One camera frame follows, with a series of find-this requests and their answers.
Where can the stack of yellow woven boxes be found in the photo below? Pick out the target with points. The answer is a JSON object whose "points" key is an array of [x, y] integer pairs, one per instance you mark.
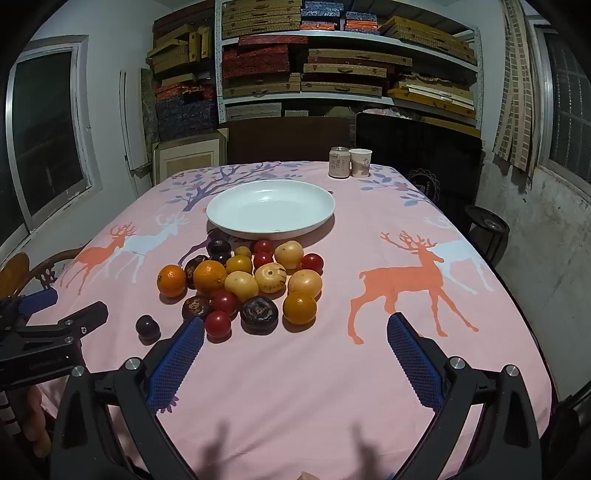
{"points": [[425, 37]]}

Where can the framed beige wooden panel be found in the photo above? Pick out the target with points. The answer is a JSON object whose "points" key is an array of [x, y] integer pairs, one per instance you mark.
{"points": [[184, 159]]}

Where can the white paper cup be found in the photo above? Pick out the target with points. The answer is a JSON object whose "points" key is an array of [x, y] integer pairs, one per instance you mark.
{"points": [[360, 162]]}

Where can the tan woven flat cases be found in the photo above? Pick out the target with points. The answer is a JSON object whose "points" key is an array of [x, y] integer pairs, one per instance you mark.
{"points": [[258, 88]]}

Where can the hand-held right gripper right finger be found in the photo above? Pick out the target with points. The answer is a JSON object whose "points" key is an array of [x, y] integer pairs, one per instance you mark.
{"points": [[413, 364]]}

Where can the grey woven boxes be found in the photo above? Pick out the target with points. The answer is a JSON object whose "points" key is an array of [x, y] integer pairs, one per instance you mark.
{"points": [[254, 111]]}

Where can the hanging beige woven mat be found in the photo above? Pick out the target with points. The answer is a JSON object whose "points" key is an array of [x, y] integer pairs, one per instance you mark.
{"points": [[515, 92]]}

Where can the carved wooden chair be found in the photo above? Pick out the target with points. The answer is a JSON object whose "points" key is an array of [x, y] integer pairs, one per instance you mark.
{"points": [[14, 272]]}

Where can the stack of tan woven boxes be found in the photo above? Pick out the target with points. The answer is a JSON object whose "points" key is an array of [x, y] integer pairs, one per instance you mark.
{"points": [[258, 16]]}

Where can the stack of brown woven cases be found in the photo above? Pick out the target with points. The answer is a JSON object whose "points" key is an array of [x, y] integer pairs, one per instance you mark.
{"points": [[346, 69]]}

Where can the person's left hand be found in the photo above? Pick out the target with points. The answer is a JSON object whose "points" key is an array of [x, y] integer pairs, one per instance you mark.
{"points": [[33, 415]]}

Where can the dark purple plum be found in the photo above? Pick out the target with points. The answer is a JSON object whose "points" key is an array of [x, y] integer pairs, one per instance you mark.
{"points": [[218, 246], [221, 259], [148, 327]]}

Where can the pile of yellow woven boxes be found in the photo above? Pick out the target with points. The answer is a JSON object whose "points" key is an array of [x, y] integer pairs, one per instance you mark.
{"points": [[175, 50]]}

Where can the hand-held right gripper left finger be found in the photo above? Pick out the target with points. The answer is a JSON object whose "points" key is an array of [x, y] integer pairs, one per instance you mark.
{"points": [[178, 364]]}

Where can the black round stool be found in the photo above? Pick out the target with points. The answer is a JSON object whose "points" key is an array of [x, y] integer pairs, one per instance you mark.
{"points": [[485, 228]]}

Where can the pile of yellow flat boxes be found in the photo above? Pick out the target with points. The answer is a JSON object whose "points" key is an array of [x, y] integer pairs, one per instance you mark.
{"points": [[429, 94]]}

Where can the black panel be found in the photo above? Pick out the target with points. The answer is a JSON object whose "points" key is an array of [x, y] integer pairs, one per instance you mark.
{"points": [[415, 143]]}

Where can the brown wooden board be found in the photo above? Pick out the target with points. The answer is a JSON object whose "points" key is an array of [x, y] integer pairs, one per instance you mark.
{"points": [[286, 141]]}

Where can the yellow striped melon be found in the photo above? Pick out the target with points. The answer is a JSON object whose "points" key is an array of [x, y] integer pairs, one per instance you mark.
{"points": [[270, 278]]}

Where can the metal mesh window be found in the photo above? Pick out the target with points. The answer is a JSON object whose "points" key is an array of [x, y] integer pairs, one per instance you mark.
{"points": [[568, 106]]}

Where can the white round plate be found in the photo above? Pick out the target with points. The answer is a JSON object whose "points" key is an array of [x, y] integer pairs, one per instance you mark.
{"points": [[270, 207]]}

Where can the stack of blue patterned boxes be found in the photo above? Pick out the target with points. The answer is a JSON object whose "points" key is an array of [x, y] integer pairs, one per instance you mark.
{"points": [[184, 115]]}

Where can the stack of blue orange boxes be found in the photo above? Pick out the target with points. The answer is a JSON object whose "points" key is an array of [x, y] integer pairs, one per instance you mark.
{"points": [[323, 11]]}

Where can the beige drink can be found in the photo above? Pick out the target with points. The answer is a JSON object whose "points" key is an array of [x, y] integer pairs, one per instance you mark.
{"points": [[339, 161]]}

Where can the dark brown mangosteen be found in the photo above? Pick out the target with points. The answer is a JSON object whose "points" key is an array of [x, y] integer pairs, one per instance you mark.
{"points": [[194, 267], [196, 307], [259, 314]]}

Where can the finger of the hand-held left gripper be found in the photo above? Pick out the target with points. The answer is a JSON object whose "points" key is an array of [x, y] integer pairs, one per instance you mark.
{"points": [[39, 299], [83, 318]]}

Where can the pink deer print tablecloth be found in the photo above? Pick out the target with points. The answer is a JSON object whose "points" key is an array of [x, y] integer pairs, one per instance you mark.
{"points": [[295, 392]]}

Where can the white metal shelf rack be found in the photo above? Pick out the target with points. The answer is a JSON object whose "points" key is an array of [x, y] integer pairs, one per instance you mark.
{"points": [[218, 69]]}

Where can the red tomato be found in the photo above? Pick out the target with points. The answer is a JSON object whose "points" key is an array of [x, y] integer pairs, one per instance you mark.
{"points": [[217, 324], [262, 259], [264, 246], [312, 263], [225, 302]]}

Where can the white framed window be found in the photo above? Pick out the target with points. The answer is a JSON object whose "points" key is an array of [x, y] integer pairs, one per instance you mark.
{"points": [[46, 134]]}

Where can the tiny yellow round fruit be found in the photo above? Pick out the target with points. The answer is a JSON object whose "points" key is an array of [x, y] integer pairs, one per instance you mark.
{"points": [[243, 251]]}

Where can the stack of red patterned boxes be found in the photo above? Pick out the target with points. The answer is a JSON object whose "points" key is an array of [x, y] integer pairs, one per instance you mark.
{"points": [[254, 60]]}

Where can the white wall strip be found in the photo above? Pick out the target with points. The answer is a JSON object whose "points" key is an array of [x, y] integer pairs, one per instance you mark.
{"points": [[123, 129]]}

